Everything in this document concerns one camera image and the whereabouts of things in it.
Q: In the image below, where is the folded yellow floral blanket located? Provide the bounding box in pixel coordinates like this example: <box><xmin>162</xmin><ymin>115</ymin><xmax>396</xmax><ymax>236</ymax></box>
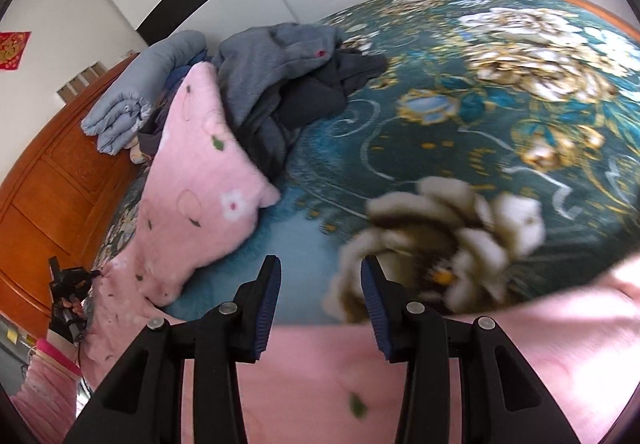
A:
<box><xmin>129</xmin><ymin>144</ymin><xmax>150</xmax><ymax>166</ymax></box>

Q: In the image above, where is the folded grey-blue quilt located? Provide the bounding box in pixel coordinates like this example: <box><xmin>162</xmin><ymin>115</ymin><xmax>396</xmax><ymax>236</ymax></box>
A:
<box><xmin>80</xmin><ymin>30</ymin><xmax>207</xmax><ymax>156</ymax></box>

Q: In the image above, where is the orange wooden headboard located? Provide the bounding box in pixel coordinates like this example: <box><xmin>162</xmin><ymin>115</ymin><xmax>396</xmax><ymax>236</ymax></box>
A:
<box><xmin>0</xmin><ymin>60</ymin><xmax>138</xmax><ymax>339</ymax></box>

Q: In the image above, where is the grey-blue garment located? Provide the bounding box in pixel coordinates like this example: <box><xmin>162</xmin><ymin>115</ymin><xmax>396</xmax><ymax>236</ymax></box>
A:
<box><xmin>211</xmin><ymin>21</ymin><xmax>346</xmax><ymax>180</ymax></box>

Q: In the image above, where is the red paper wall decoration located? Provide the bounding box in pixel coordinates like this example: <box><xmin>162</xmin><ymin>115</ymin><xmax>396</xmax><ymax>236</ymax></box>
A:
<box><xmin>0</xmin><ymin>31</ymin><xmax>32</xmax><ymax>71</ymax></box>

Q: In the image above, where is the dark grey cartoon sweatshirt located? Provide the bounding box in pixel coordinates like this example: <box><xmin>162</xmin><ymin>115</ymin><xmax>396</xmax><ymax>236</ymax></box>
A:
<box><xmin>277</xmin><ymin>48</ymin><xmax>387</xmax><ymax>130</ymax></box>

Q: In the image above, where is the teal floral bed cover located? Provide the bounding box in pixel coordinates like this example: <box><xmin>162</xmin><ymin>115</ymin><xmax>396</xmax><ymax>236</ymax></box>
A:
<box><xmin>159</xmin><ymin>0</ymin><xmax>639</xmax><ymax>324</ymax></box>

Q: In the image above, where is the pink fleece floral blanket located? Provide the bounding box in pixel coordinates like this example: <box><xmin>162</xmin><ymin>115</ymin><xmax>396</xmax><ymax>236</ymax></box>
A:
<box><xmin>80</xmin><ymin>62</ymin><xmax>639</xmax><ymax>443</ymax></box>

